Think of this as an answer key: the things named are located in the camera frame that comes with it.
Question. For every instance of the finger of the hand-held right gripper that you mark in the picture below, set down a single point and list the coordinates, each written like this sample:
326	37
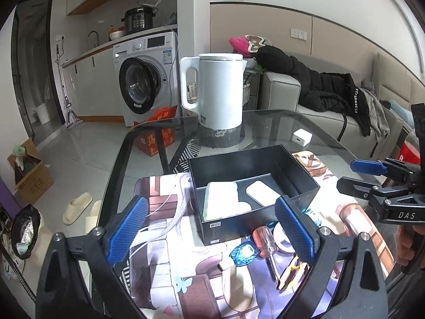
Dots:
365	166
357	187

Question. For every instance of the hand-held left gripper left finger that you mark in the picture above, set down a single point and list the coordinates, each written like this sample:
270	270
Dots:
128	232

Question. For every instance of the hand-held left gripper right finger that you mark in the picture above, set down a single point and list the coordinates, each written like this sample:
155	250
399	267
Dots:
295	229

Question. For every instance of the round silver disc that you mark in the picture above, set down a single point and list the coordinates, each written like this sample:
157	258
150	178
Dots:
282	241

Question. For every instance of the black storage box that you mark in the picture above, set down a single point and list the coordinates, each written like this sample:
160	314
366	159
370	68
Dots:
232	229

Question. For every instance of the small white block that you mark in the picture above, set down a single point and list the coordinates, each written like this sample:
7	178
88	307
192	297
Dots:
226	265

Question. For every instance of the person's right hand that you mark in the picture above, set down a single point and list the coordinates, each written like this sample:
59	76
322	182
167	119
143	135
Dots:
403	249

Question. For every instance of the red container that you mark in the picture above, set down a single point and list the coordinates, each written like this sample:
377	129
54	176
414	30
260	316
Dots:
405	154

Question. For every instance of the light blue pillow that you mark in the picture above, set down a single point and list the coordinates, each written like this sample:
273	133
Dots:
401	109

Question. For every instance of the beige slipper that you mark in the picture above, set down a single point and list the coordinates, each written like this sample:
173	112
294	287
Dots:
76	206
93	217

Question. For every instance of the grey garment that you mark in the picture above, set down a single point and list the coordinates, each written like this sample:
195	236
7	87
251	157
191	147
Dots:
377	113

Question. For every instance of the white power bank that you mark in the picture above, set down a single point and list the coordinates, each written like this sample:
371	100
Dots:
262	192

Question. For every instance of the clear plastic tube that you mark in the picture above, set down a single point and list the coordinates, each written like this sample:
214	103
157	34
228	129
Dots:
176	219

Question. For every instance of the white charger cube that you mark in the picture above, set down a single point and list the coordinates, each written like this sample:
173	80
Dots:
302	137

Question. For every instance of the white rounded case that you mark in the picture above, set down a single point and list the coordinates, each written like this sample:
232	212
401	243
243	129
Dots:
224	199

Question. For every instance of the black puffer jacket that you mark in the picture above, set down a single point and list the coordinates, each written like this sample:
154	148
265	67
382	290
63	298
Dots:
315	83

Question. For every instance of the red gift box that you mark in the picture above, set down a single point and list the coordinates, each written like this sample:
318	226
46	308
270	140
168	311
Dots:
159	136

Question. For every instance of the black bag trash bin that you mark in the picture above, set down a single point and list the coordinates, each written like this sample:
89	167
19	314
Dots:
25	229

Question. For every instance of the cardboard box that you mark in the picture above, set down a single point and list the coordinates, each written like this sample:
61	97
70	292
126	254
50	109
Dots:
33	181

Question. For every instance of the grey sofa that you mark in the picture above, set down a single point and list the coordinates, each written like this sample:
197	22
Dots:
282	93

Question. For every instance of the flat mop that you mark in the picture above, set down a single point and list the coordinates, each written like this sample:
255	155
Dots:
71	119

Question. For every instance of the wicker basket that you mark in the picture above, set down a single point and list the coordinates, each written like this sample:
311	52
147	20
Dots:
246	93

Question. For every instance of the white bucket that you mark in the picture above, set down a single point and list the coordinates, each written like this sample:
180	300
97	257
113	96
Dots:
42	113

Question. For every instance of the white kitchen counter cabinet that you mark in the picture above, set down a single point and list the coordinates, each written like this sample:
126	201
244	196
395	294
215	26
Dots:
96	86

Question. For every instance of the white electric kettle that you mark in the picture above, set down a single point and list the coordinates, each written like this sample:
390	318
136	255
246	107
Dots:
219	89

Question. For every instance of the white washing machine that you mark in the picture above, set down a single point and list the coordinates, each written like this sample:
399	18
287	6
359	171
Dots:
146	73

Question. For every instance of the patterned cloth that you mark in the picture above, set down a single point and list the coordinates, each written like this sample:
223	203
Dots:
260	41

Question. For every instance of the pink cloth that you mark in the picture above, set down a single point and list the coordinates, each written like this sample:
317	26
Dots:
239	46

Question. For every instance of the white bowl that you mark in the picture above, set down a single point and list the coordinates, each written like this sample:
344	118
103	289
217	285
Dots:
117	35

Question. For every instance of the kitchen faucet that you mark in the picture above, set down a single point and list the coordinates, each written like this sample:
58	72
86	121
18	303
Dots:
93	33

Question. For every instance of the black pressure cooker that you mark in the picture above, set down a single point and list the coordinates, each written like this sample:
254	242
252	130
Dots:
139	20

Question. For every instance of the white router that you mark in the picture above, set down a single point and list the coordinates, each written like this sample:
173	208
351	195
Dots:
154	5

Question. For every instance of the white wall switch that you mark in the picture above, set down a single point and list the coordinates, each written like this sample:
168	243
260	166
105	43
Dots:
298	34

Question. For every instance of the dark door frame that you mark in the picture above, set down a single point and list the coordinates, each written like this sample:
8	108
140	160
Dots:
16	73

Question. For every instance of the white wall outlet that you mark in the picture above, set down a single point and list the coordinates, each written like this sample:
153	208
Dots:
59	38

